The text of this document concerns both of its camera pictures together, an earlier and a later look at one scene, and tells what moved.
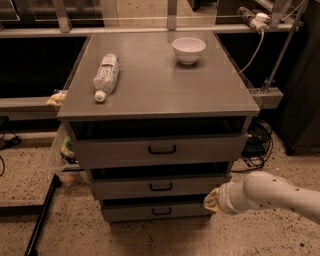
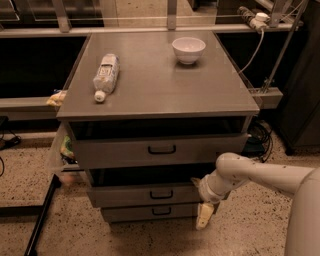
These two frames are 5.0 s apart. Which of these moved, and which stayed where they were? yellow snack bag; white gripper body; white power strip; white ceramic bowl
Moved: white gripper body
Stayed: white power strip; white ceramic bowl; yellow snack bag
